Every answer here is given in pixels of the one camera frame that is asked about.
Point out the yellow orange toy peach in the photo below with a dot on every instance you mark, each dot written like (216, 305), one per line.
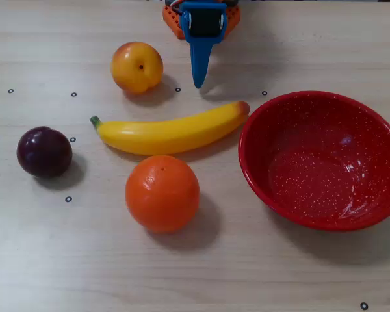
(133, 74)

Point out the orange toy fruit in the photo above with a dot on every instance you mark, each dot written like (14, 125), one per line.
(162, 198)

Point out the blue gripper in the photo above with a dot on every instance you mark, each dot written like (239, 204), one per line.
(203, 22)

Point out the dark purple toy plum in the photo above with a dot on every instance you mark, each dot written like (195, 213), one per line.
(44, 152)

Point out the yellow toy banana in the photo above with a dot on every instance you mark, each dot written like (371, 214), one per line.
(169, 136)

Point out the red speckled bowl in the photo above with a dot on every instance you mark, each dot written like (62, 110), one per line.
(312, 182)

